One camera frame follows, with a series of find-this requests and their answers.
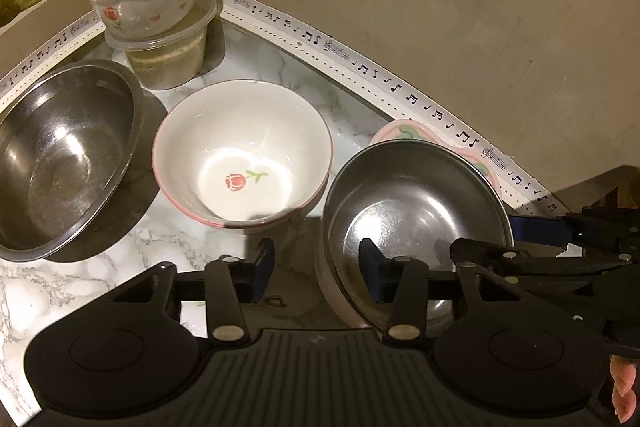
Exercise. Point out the white bowl with red flower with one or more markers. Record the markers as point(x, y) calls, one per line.
point(240, 157)

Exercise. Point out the small steel bowl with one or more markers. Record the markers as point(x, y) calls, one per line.
point(415, 202)

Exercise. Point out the stainless steel bowl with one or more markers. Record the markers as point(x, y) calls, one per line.
point(60, 167)

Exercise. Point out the clear plastic container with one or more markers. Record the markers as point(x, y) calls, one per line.
point(170, 57)

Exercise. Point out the person's right hand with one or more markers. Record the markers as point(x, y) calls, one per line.
point(625, 387)

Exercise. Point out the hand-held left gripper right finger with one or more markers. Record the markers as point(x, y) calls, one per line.
point(374, 274)

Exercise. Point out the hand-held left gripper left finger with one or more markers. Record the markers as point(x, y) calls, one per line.
point(262, 269)

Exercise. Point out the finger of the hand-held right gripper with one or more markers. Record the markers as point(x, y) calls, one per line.
point(542, 229)
point(505, 254)

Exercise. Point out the music note edging tape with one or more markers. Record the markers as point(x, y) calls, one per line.
point(380, 77)

